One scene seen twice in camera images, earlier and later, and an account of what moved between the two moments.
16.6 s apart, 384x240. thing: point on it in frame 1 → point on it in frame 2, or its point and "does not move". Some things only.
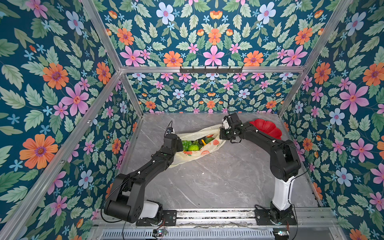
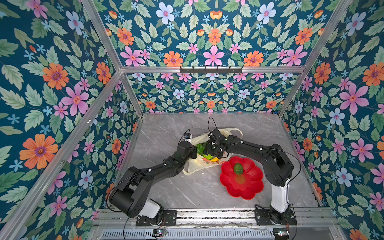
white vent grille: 222,234 does not move
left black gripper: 178,142 → 194,152
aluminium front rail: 320,218 does not move
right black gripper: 222,135 → 209,152
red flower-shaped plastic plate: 267,127 → 245,185
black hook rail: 211,70 does not move
